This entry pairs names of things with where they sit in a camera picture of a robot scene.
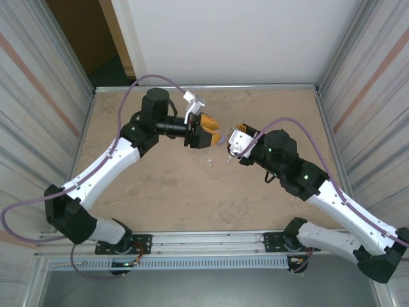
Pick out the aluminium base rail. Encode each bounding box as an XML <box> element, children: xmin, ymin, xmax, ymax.
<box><xmin>33</xmin><ymin>232</ymin><xmax>322</xmax><ymax>256</ymax></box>

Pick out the grey metal sheet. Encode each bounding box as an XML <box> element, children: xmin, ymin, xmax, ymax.
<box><xmin>30</xmin><ymin>267</ymin><xmax>389</xmax><ymax>307</ymax></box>

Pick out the brown wooden door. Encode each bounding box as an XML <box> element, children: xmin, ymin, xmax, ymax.
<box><xmin>46</xmin><ymin>0</ymin><xmax>128</xmax><ymax>77</ymax></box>

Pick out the aluminium corner post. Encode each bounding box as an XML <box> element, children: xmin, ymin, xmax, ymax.
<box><xmin>316</xmin><ymin>0</ymin><xmax>376</xmax><ymax>95</ymax></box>
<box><xmin>30</xmin><ymin>0</ymin><xmax>96</xmax><ymax>97</ymax></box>

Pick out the aluminium table frame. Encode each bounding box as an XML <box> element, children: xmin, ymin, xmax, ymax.
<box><xmin>57</xmin><ymin>83</ymin><xmax>359</xmax><ymax>231</ymax></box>

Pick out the white slotted cable duct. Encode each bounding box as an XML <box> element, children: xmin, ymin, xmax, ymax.
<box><xmin>47</xmin><ymin>257</ymin><xmax>290</xmax><ymax>271</ymax></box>

